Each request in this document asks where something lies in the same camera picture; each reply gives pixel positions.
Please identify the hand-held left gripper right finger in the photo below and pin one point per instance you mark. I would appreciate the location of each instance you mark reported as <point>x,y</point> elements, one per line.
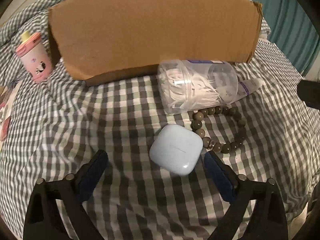
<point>220,177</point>

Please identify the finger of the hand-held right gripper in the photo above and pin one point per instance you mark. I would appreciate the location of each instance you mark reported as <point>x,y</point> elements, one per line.
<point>310,93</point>

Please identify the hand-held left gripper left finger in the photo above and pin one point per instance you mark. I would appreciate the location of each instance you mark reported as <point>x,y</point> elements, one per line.
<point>92,176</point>

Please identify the light blue earbuds case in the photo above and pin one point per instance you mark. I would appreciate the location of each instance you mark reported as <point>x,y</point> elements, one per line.
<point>175,147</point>

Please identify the brown cardboard box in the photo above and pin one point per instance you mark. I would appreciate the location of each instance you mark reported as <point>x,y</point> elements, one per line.
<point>150,30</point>

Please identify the checkered bed sheet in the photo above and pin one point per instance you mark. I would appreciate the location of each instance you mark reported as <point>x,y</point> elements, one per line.
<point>100,117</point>

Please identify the white purple ointment tube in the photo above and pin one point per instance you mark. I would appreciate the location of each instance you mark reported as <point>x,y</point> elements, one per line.
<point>247,87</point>

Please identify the teal curtain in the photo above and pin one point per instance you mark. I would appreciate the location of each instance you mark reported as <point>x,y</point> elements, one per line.
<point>287,30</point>

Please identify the clear cotton swab jar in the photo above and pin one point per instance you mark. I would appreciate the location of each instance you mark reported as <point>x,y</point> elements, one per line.
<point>190,85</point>

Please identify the colourful printed paper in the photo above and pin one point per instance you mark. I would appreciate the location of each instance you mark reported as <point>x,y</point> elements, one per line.
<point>5,100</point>

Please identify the pink cup with yellow lid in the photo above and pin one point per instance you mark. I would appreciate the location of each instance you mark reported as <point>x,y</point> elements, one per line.
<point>33,60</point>

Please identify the checkered duvet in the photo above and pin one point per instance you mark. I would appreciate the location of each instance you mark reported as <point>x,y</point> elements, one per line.
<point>25,12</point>

